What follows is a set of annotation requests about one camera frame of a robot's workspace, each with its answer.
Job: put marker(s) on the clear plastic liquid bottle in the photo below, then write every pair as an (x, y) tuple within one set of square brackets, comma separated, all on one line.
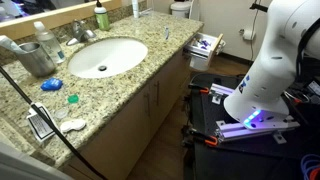
[(50, 45)]

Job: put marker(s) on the metal cup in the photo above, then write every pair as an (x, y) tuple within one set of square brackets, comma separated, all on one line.
[(35, 60)]

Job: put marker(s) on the blue items in drawer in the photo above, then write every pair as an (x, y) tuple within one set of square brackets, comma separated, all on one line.
[(203, 43)]

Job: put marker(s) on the clear plastic cap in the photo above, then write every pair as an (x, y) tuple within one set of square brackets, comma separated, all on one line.
[(61, 114)]

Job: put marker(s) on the white trash bin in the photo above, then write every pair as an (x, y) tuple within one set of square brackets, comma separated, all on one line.
[(199, 63)]

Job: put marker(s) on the small white blue tube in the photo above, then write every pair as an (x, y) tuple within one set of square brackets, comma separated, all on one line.
[(166, 32)]

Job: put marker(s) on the green bottle cap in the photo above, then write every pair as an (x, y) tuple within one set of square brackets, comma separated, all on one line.
[(73, 98)]

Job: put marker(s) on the green soap pump bottle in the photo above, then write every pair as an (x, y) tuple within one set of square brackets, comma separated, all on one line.
[(102, 18)]

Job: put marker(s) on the chrome faucet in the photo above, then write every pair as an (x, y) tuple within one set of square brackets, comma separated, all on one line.
[(80, 33)]

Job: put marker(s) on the black robot cart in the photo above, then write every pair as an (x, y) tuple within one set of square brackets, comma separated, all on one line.
[(206, 110)]

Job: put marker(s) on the white toothpaste tube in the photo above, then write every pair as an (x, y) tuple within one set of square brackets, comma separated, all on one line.
[(9, 44)]

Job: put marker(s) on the wooden vanity cabinet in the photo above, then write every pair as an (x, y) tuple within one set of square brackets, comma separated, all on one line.
[(133, 133)]

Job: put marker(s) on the white oval sink basin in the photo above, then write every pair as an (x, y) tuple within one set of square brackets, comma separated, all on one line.
[(110, 55)]

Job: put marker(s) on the long aluminium mounting rail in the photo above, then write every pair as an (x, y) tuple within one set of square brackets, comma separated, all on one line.
[(240, 130)]

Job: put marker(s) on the white wood-fronted vanity drawer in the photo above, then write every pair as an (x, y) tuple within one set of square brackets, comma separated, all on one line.
[(213, 50)]

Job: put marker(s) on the orange black clamp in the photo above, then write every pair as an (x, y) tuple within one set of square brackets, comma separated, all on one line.
[(206, 138), (199, 89)]

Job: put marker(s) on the short aluminium mounting rail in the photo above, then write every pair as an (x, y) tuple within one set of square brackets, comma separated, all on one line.
[(221, 90)]

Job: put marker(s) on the tall white tube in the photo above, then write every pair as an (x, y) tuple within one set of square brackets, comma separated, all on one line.
[(135, 8)]

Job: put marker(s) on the toilet paper roll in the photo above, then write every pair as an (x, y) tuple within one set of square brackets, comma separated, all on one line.
[(248, 34)]

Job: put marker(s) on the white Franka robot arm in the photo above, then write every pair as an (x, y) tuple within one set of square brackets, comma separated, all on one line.
[(276, 50)]

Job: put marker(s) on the wood framed mirror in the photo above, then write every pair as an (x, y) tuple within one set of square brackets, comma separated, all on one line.
[(53, 18)]

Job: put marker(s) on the white contact lens case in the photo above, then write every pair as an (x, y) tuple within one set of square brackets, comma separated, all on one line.
[(72, 125)]

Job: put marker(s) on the white toilet tank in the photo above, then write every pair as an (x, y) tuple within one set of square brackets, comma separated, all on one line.
[(181, 8)]

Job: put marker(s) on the white plastic panel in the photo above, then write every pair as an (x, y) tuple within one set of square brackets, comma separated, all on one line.
[(23, 166)]

